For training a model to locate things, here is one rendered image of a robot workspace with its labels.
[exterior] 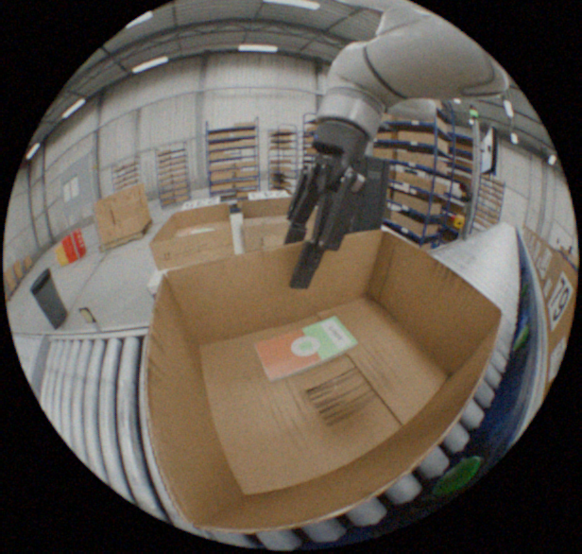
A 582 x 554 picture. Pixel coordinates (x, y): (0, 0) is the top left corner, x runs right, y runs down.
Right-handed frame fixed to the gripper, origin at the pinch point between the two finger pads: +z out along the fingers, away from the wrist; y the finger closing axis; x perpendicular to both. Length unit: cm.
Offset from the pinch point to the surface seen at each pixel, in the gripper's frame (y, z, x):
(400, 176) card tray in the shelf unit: 89, -58, -130
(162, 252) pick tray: 32.8, 18.4, 26.1
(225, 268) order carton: -0.1, 2.8, 10.4
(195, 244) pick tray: 32.2, 13.9, 15.5
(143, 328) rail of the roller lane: 8.6, 26.8, 27.9
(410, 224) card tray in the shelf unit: 68, -19, -143
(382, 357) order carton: -15.1, 9.3, -13.8
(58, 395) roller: -15, 38, 60
